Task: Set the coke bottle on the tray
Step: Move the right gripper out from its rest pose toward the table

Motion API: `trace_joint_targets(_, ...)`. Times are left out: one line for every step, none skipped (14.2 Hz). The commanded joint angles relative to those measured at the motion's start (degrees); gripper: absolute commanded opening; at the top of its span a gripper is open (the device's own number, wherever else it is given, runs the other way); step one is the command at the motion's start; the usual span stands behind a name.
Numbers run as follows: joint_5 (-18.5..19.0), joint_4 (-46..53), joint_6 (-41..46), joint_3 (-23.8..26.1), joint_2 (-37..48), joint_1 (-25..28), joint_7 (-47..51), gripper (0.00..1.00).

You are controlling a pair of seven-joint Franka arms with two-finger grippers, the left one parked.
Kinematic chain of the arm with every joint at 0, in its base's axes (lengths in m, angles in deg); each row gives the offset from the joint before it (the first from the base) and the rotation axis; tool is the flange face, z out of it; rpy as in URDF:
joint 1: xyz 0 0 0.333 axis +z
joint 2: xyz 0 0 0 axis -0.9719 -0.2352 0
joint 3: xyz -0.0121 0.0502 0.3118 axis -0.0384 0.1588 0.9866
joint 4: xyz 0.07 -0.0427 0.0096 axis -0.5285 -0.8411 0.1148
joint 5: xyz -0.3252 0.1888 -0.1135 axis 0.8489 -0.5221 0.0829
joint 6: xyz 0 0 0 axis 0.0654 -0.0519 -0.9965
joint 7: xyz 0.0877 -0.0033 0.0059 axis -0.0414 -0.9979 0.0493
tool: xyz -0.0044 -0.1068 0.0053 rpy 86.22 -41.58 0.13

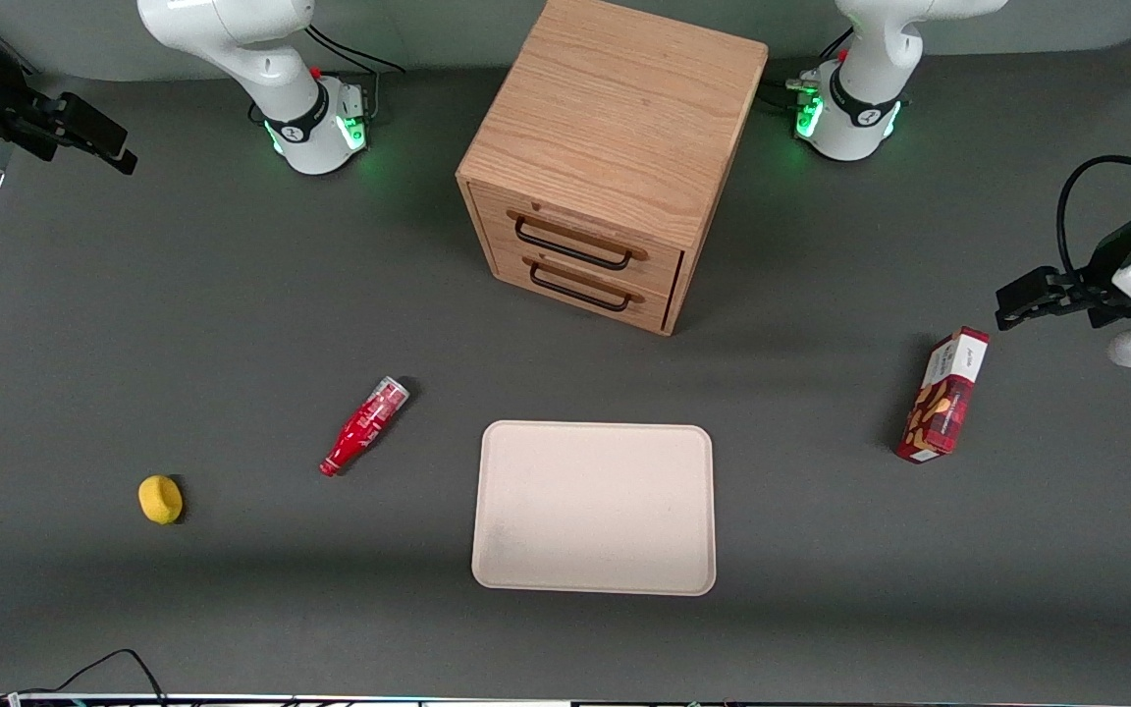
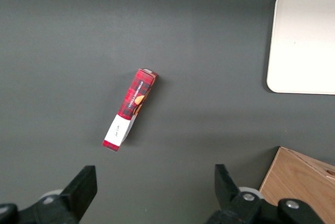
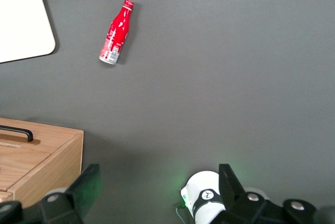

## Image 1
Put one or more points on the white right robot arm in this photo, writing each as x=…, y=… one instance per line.
x=232, y=29

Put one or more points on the red coke bottle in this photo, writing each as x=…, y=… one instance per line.
x=361, y=427

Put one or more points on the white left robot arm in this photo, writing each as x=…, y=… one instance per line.
x=870, y=59

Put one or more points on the red snack box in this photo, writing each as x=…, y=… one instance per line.
x=943, y=398

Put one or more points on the wooden drawer cabinet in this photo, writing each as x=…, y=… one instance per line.
x=615, y=98

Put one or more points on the yellow lemon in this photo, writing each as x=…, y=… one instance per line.
x=160, y=499

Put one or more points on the beige rectangular tray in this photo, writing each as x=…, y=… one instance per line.
x=593, y=509

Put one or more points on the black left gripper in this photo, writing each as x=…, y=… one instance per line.
x=1103, y=268

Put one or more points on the wooden drawer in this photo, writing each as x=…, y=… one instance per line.
x=511, y=277
x=495, y=218

